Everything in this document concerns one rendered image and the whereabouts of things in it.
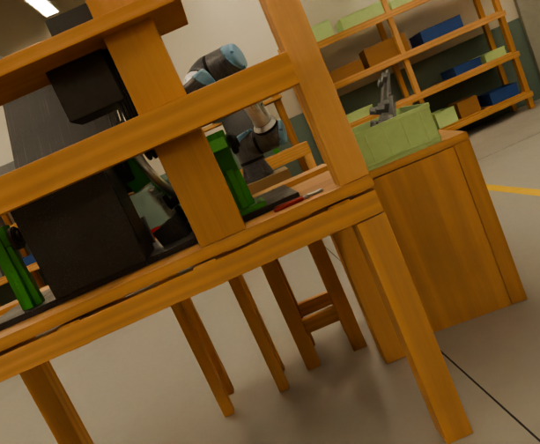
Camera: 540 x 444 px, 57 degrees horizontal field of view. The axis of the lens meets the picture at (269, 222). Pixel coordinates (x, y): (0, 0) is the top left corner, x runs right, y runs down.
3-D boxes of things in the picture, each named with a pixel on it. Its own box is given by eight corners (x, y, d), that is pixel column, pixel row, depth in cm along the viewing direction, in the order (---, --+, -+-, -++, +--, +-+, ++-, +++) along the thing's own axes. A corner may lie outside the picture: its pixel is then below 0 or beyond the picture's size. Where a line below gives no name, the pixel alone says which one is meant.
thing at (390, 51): (537, 106, 694) (484, -50, 660) (343, 193, 686) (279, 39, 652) (515, 110, 747) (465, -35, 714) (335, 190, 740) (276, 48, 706)
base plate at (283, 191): (28, 302, 193) (26, 298, 192) (285, 188, 195) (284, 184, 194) (-26, 343, 151) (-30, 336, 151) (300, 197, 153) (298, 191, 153)
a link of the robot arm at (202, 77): (222, 89, 167) (209, 71, 161) (199, 111, 168) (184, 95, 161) (211, 80, 172) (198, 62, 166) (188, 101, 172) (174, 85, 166)
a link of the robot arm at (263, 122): (262, 144, 242) (203, 50, 207) (291, 132, 237) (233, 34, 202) (263, 159, 233) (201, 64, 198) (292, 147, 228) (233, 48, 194)
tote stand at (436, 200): (390, 290, 290) (340, 166, 278) (477, 257, 282) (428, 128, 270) (413, 340, 224) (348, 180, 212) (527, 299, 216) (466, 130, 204)
